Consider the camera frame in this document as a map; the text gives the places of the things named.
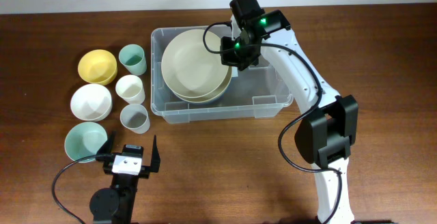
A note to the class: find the beige bowl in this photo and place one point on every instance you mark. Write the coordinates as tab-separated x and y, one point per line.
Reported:
217	93
190	65

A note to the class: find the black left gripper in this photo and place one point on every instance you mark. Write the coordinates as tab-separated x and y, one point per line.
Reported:
154	164

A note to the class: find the cream cup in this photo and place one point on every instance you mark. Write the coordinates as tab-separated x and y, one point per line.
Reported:
130	89

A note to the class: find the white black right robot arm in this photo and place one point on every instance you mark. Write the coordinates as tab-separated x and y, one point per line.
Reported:
327	123

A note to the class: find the clear plastic storage bin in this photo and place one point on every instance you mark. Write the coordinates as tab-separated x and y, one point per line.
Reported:
255	92

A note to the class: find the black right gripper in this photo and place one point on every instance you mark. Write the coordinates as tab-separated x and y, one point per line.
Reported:
227	58

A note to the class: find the mint green bowl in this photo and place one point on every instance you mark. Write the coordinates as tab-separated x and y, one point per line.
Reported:
85	139

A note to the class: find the yellow bowl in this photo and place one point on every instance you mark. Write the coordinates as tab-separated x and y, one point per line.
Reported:
98	66

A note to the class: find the mint green cup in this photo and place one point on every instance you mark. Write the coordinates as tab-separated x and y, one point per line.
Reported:
132	57

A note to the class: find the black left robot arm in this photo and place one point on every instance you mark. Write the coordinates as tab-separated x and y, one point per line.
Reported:
115	204

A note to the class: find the grey translucent cup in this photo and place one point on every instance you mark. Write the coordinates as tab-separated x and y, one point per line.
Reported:
135	118

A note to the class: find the white bowl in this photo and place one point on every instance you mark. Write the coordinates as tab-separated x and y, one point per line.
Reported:
91	103

